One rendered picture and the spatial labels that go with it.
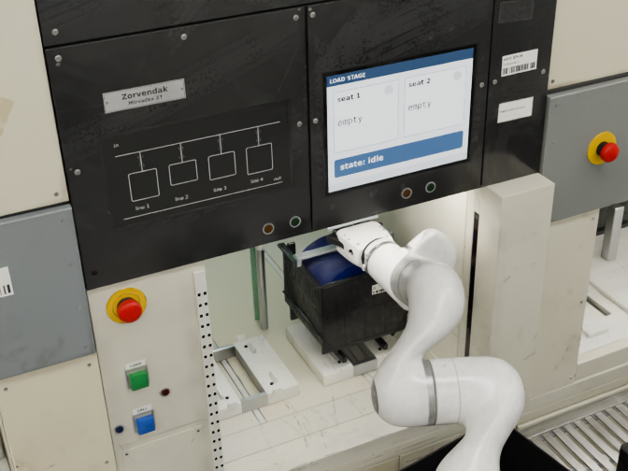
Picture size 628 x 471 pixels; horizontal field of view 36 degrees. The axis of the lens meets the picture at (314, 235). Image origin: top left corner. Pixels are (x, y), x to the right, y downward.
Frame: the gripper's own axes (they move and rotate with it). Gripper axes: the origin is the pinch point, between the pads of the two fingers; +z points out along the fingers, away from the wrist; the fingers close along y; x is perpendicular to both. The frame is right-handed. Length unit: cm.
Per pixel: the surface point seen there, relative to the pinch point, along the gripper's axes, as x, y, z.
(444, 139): 30.7, 4.7, -30.3
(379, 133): 34.7, -8.4, -30.3
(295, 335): -31.1, -9.8, 6.1
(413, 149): 30.2, -1.6, -30.3
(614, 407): -46, 52, -35
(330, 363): -31.2, -7.1, -6.8
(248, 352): -31.2, -22.2, 5.2
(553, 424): -45, 36, -34
